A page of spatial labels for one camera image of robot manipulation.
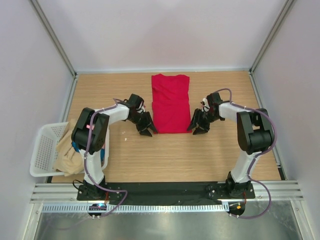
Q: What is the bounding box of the red polo shirt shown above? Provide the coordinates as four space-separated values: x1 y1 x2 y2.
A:
151 74 191 134

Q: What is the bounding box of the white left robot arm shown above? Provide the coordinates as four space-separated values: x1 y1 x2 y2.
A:
71 94 158 201

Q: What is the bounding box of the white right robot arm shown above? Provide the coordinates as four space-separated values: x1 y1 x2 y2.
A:
187 90 276 198

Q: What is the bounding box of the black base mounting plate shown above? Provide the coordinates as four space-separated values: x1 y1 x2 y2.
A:
76 181 256 206

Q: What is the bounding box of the blue t shirt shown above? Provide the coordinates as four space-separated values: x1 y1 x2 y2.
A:
71 141 105 164

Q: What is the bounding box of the beige t shirt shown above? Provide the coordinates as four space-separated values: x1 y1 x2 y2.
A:
53 119 84 177

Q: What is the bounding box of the white plastic laundry basket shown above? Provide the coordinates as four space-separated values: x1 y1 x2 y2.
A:
29 121 111 178

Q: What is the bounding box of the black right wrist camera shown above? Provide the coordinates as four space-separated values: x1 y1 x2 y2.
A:
201 92 223 112

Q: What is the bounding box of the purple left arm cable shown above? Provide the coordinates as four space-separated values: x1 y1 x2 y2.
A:
83 97 128 223

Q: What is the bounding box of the white slotted cable duct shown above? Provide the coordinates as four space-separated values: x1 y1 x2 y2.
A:
42 202 229 214

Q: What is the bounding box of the aluminium frame rail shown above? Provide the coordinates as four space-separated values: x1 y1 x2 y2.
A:
30 180 304 203

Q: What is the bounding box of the left aluminium corner post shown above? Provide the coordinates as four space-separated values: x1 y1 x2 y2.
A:
29 0 78 76

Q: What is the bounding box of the aluminium corner post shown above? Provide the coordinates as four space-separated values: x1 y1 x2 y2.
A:
248 0 298 75
29 0 78 76

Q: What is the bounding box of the right aluminium corner post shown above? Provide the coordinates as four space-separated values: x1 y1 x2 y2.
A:
248 0 298 75

